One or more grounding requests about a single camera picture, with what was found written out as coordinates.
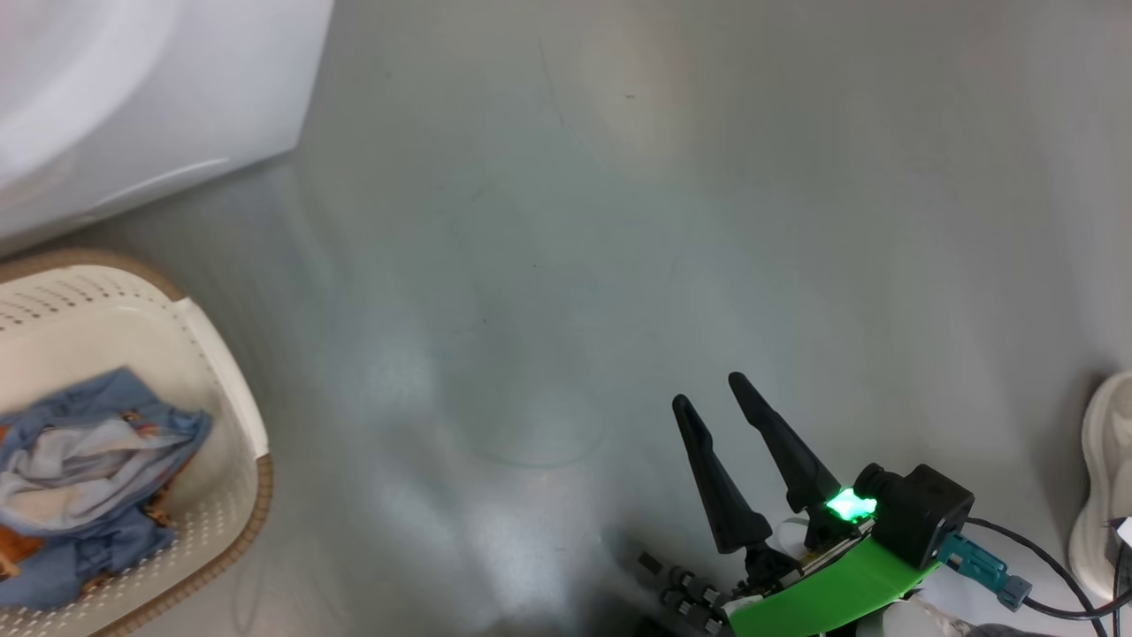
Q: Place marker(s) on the white chunky shoe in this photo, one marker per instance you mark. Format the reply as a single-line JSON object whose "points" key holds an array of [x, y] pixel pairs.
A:
{"points": [[1105, 460]]}

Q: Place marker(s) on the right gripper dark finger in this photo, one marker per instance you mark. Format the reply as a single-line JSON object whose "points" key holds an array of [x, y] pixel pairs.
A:
{"points": [[791, 460], [721, 495]]}

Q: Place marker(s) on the white front-loading washing machine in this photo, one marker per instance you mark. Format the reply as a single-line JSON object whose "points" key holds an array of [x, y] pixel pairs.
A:
{"points": [[177, 88]]}

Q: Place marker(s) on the blue patterned garment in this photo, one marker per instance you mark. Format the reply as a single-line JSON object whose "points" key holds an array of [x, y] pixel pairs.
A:
{"points": [[88, 442]]}

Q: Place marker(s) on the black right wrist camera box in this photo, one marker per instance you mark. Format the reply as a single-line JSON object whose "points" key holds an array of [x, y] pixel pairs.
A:
{"points": [[920, 513]]}

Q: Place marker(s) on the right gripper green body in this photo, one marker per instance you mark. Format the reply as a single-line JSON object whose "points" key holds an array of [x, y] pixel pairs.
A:
{"points": [[831, 593]]}

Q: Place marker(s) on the cream perforated laundry basket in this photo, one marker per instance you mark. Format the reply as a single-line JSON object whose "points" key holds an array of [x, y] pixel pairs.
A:
{"points": [[217, 380]]}

